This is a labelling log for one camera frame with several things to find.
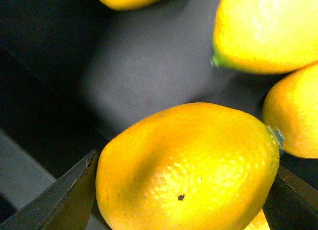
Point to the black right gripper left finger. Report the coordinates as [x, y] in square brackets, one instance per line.
[65, 205]

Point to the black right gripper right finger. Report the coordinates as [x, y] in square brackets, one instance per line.
[291, 204]

